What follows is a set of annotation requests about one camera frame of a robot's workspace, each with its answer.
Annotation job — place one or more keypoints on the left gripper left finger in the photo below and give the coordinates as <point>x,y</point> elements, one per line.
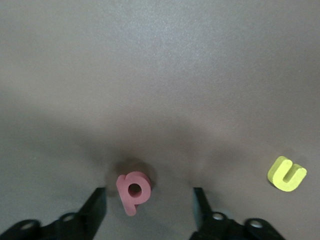
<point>95,210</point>

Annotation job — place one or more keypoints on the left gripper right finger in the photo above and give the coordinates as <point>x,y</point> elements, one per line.
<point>202,215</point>

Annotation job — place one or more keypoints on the pink foam letter p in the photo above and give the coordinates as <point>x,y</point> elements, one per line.
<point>123,192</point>

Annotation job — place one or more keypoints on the yellow foam letter u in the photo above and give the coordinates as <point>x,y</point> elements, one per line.
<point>277,175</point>

